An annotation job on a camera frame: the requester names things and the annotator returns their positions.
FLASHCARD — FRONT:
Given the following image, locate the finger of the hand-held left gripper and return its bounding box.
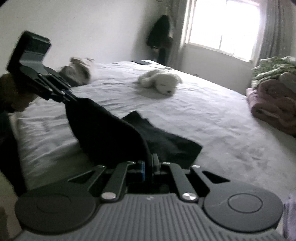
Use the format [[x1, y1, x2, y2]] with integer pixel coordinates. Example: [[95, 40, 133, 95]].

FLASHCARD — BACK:
[[35, 69, 78, 104]]

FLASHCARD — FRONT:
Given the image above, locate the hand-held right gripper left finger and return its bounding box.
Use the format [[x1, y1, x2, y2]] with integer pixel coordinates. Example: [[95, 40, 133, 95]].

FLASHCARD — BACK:
[[67, 161, 146, 201]]

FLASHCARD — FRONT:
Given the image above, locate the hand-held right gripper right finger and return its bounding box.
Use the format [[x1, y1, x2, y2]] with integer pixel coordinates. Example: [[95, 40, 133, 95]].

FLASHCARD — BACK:
[[151, 154, 232, 202]]

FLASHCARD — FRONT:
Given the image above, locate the black garment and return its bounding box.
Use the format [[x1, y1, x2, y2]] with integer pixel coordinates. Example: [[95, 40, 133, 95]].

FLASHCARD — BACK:
[[65, 97, 204, 170]]

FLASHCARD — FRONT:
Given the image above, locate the person's left hand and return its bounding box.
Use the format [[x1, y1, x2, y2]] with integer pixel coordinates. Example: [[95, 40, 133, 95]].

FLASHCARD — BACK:
[[0, 73, 36, 113]]

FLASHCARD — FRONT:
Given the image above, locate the beige folded cloth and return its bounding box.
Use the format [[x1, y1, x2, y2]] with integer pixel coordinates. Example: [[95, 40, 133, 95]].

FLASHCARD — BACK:
[[59, 57, 96, 87]]

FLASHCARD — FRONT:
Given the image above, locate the bed with grey sheet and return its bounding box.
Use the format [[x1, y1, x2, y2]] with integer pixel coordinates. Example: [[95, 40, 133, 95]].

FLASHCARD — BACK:
[[9, 61, 296, 241]]

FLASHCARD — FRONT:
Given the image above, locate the white plush dog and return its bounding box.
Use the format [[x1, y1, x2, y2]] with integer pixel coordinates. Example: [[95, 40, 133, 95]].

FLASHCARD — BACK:
[[138, 69, 183, 96]]

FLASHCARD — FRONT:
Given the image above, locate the dark flat device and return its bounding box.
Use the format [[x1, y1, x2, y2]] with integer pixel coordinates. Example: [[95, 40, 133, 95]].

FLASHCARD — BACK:
[[131, 60, 158, 67]]

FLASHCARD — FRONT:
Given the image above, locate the dark hanging coat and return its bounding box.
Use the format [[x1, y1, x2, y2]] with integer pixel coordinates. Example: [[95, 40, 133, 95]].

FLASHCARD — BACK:
[[146, 14, 174, 66]]

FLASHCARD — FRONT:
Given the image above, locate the pink folded quilt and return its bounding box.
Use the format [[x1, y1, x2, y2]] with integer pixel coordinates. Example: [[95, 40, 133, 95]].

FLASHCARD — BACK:
[[245, 72, 296, 136]]

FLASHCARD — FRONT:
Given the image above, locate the green patterned blanket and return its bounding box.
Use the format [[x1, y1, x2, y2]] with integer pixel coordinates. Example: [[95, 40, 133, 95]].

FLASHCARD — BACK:
[[251, 56, 296, 90]]

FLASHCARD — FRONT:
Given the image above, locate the window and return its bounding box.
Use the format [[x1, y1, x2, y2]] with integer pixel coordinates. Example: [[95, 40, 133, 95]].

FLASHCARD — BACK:
[[185, 0, 267, 62]]

